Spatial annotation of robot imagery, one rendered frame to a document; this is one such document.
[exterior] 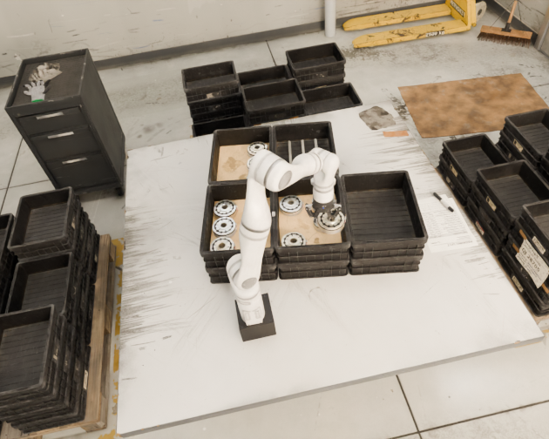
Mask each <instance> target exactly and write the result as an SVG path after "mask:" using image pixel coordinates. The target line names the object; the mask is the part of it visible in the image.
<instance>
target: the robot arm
mask: <svg viewBox="0 0 549 439"><path fill-rule="evenodd" d="M339 165H340V160H339V158H338V156H337V155H335V154H334V153H332V152H328V151H326V150H323V149H322V148H314V149H313V150H312V151H310V152H309V153H303V154H300V155H298V156H297V157H295V159H294V160H293V162H292V165H291V164H289V163H288V162H287V161H286V160H284V159H282V158H280V157H278V156H277V155H275V154H274V153H272V152H270V151H268V150H259V151H258V152H257V153H256V154H255V155H254V157H253V159H252V161H251V163H250V167H249V170H248V176H247V195H246V200H245V205H244V210H243V214H242V217H241V224H240V229H239V241H240V248H241V253H238V254H236V255H235V256H233V257H232V258H231V259H230V260H229V261H228V263H227V275H228V278H229V280H230V283H231V285H232V288H233V290H234V294H235V297H236V300H237V303H238V307H239V309H240V313H241V318H242V319H243V320H244V321H245V322H246V324H247V326H248V325H253V324H257V323H262V319H263V318H264V315H265V310H264V306H263V302H262V298H261V290H260V285H259V281H258V279H259V278H260V274H261V261H262V256H263V252H264V248H265V245H266V241H267V238H268V233H269V230H270V227H271V213H270V210H269V206H268V202H267V198H266V194H265V187H266V188H267V189H268V190H270V191H272V192H279V191H281V190H283V189H285V188H286V187H288V186H290V185H292V184H294V183H295V182H296V181H298V180H299V179H301V178H303V177H306V176H309V175H313V174H314V177H313V178H312V179H311V185H312V186H314V187H313V202H312V204H308V203H306V204H305V210H306V212H307V213H308V216H309V217H310V218H312V217H313V218H314V222H315V224H316V225H317V220H318V216H319V213H327V215H328V216H329V220H330V221H332V218H333V217H334V218H336V217H337V215H338V213H339V212H340V211H341V209H342V207H341V203H338V205H337V204H335V202H334V185H335V184H336V179H335V178H334V177H335V174H336V170H337V168H338V166H339ZM311 207H313V208H314V209H315V212H314V213H313V212H312V210H311ZM333 208H335V210H334V212H333V213H332V212H331V210H332V209H333Z"/></svg>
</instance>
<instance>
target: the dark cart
mask: <svg viewBox="0 0 549 439"><path fill-rule="evenodd" d="M44 62H46V63H48V64H50V63H58V64H59V66H60V68H59V71H62V73H60V74H59V75H57V76H56V77H54V78H52V79H51V81H50V82H49V83H48V85H49V84H50V85H51V88H50V89H49V90H48V91H47V92H46V93H45V95H44V100H43V101H39V102H34V103H33V102H31V96H28V95H26V94H24V91H25V90H26V91H29V89H28V87H23V85H24V84H30V82H31V81H30V80H29V77H30V76H31V74H32V72H33V71H34V70H37V67H38V66H39V65H44ZM30 86H31V88H32V85H31V84H30ZM4 109H5V111H6V112H7V114H8V115H9V117H10V119H11V121H12V122H13V124H14V125H15V127H16V128H17V130H18V131H19V133H20V134H21V136H22V137H23V139H24V141H25V143H26V144H27V146H29V148H30V150H31V152H32V153H33V155H34V156H35V158H36V160H37V162H38V163H39V164H40V165H41V167H42V169H43V170H44V172H45V174H46V175H47V177H48V179H49V180H50V182H51V183H52V184H53V186H54V188H55V189H60V188H65V187H69V186H70V187H72V189H73V191H74V193H73V194H75V195H76V199H79V194H85V193H89V192H97V191H102V190H106V189H111V188H116V190H117V192H118V195H119V196H121V195H124V192H123V188H122V186H123V182H124V162H125V134H124V133H123V130H122V128H121V126H120V123H119V120H118V118H117V116H116V113H115V111H114V110H113V107H112V103H111V101H110V99H109V97H108V95H107V92H106V90H105V87H104V85H103V83H102V80H101V78H100V76H99V74H98V70H97V68H96V66H95V64H94V62H93V59H92V56H91V53H90V52H89V49H88V48H85V49H80V50H74V51H66V52H60V53H55V54H50V55H45V56H40V57H31V58H26V59H22V61H21V64H20V66H19V69H18V71H17V75H16V78H15V80H14V83H13V85H12V88H11V90H10V95H9V97H8V99H7V102H6V105H5V107H4ZM79 200H80V199H79Z"/></svg>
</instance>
